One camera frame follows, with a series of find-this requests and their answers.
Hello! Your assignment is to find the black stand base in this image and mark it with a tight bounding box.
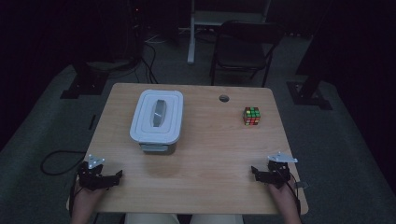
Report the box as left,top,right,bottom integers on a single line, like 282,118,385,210
60,60,110,100
286,52,333,111

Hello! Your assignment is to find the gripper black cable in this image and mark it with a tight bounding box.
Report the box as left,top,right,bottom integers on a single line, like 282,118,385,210
68,174,82,218
286,174,303,217

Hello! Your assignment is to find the multicoloured puzzle cube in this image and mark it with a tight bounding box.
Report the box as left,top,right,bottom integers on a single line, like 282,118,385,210
242,106,262,127

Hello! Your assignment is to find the bundle of black floor cables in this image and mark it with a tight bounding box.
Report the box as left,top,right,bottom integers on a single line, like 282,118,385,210
140,40,160,85

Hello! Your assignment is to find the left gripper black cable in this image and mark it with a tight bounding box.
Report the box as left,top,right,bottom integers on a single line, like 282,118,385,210
68,174,82,218

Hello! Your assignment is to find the person's right hand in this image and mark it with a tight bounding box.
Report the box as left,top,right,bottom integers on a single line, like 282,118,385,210
268,178,297,206

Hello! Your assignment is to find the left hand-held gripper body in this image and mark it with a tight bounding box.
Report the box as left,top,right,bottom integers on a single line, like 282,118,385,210
78,154,108,191

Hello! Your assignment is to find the transparent grey storage box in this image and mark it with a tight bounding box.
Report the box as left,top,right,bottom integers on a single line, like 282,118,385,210
137,141,177,156

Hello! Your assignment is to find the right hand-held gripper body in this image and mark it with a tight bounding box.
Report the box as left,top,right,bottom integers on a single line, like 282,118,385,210
263,151,298,189

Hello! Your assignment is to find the black folding chair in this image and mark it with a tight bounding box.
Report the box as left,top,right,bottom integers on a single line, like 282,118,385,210
209,20,286,88

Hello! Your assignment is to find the white desk frame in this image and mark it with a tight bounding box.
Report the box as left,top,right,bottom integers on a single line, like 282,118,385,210
186,0,272,65

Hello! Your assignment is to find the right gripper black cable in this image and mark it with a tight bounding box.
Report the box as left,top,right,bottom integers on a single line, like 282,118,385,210
286,174,303,217

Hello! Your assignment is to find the black computer tower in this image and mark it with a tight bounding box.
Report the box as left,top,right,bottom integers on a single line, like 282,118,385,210
124,0,146,64

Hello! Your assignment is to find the person's left hand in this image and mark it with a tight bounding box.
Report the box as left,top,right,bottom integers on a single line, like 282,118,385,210
73,182,106,211

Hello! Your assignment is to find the black floor cable loop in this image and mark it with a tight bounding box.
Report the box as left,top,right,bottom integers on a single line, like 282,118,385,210
40,150,88,176

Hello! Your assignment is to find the white lid with grey handle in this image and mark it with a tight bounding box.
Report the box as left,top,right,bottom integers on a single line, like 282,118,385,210
129,89,185,146

